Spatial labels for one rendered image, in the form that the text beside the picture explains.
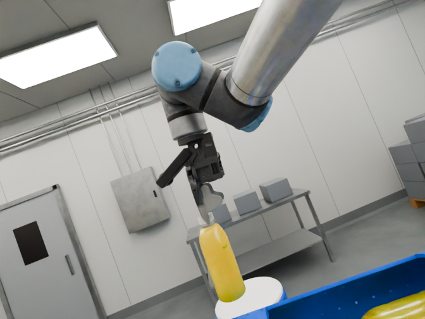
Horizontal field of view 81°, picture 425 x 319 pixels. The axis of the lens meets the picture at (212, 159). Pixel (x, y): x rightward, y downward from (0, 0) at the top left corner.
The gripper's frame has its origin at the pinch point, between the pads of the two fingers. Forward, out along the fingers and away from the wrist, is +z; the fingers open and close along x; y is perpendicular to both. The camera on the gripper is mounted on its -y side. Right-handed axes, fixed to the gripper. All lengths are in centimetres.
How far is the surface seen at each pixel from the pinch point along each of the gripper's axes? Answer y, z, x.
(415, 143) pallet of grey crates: 229, 37, 280
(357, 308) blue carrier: 28.8, 31.4, 2.6
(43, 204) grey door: -282, -25, 276
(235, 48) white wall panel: 56, -180, 346
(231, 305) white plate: -7, 42, 35
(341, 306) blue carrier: 25.2, 29.6, 2.2
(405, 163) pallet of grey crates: 227, 64, 308
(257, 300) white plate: 3, 41, 32
